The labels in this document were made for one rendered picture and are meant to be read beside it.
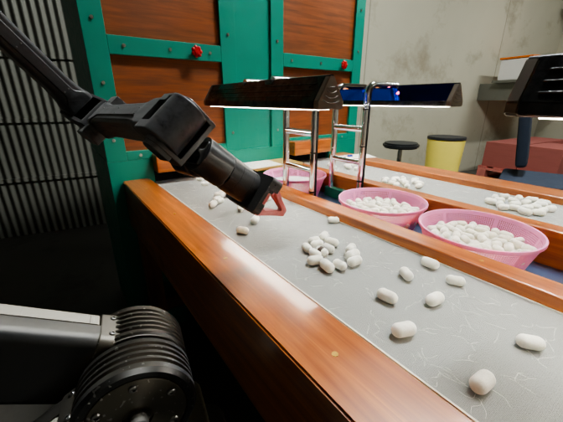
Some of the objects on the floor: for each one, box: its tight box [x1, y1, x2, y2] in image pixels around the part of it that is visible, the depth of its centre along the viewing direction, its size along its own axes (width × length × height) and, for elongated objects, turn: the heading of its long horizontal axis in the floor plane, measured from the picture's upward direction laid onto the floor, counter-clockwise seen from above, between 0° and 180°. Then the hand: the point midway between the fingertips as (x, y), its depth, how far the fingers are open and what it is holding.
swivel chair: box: [498, 117, 563, 190], centre depth 209 cm, size 67×64×116 cm
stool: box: [383, 141, 420, 162], centre depth 328 cm, size 59×61×65 cm
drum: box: [425, 135, 467, 172], centre depth 370 cm, size 42×42×66 cm
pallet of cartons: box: [476, 136, 563, 177], centre depth 438 cm, size 140×98×51 cm
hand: (281, 210), depth 58 cm, fingers closed
